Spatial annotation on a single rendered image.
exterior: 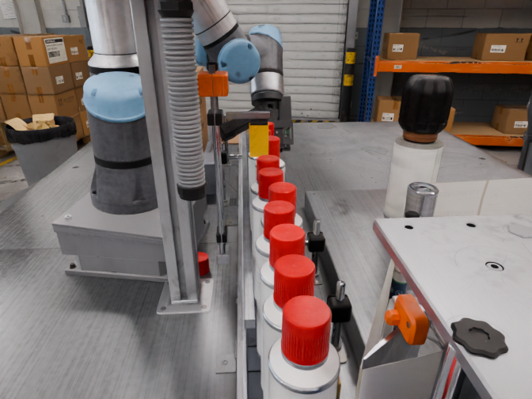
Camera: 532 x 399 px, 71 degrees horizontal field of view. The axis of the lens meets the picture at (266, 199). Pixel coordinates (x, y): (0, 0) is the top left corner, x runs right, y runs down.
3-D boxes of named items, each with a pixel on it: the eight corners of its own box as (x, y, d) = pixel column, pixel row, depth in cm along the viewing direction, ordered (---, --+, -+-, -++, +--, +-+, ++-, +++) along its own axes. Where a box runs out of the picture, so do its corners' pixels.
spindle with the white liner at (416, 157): (435, 239, 72) (471, 77, 59) (389, 241, 72) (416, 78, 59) (415, 217, 80) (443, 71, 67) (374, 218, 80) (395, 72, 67)
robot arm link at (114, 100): (89, 164, 65) (74, 84, 58) (96, 138, 76) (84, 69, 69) (161, 160, 68) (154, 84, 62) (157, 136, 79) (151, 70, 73)
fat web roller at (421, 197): (422, 311, 54) (449, 194, 46) (391, 313, 54) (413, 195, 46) (409, 291, 58) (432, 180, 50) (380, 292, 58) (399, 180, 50)
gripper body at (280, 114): (294, 146, 78) (291, 91, 79) (252, 147, 78) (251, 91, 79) (290, 154, 86) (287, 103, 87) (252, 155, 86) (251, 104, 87)
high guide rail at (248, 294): (256, 328, 42) (256, 319, 41) (245, 328, 42) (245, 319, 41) (245, 115, 139) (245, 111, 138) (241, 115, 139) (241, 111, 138)
